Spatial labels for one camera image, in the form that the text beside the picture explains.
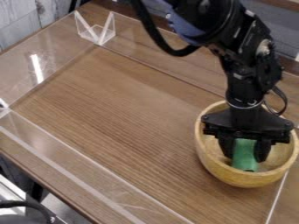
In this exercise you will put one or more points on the brown wooden bowl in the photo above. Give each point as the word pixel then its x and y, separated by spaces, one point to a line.
pixel 279 162

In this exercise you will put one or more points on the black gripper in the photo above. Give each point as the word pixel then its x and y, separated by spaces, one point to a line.
pixel 250 123

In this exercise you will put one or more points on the green rectangular block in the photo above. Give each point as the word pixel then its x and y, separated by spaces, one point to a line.
pixel 243 156

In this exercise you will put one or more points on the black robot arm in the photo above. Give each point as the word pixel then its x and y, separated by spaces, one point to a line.
pixel 237 36

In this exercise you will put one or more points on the clear acrylic corner bracket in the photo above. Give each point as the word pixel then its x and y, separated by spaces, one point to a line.
pixel 95 33

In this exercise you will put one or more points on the clear acrylic tray wall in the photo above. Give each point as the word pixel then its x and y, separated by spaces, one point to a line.
pixel 106 157

